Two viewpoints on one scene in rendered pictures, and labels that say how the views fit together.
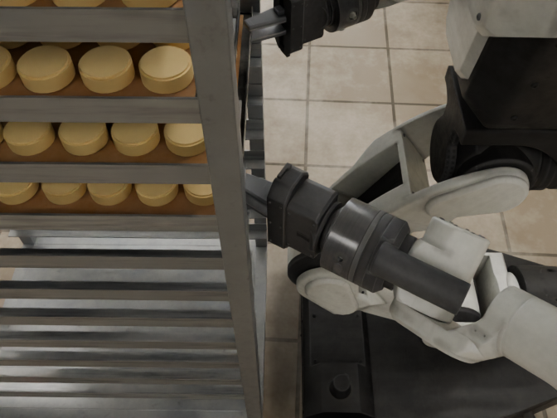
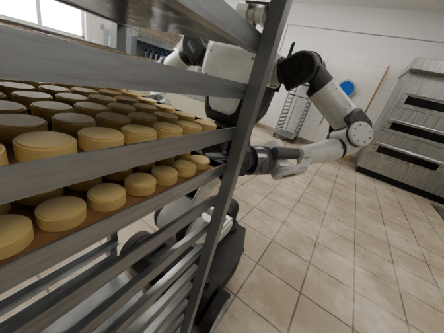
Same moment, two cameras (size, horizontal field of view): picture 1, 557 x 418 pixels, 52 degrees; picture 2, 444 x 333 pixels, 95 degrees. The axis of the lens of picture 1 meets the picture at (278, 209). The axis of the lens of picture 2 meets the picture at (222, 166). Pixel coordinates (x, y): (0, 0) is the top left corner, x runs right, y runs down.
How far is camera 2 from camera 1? 0.62 m
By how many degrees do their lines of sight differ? 57
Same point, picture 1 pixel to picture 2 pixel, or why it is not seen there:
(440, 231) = (274, 142)
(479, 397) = (233, 252)
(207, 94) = (267, 69)
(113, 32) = (244, 36)
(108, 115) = (222, 92)
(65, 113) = (210, 88)
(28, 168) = (175, 142)
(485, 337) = (309, 157)
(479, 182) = not seen: hidden behind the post
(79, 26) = (238, 27)
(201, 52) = (275, 45)
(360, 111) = not seen: hidden behind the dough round
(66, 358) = not seen: outside the picture
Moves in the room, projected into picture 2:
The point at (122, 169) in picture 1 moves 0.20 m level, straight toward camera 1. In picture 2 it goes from (211, 135) to (318, 164)
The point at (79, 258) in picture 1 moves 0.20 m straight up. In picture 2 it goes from (161, 234) to (178, 126)
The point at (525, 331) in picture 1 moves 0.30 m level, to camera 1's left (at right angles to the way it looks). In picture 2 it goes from (315, 148) to (297, 175)
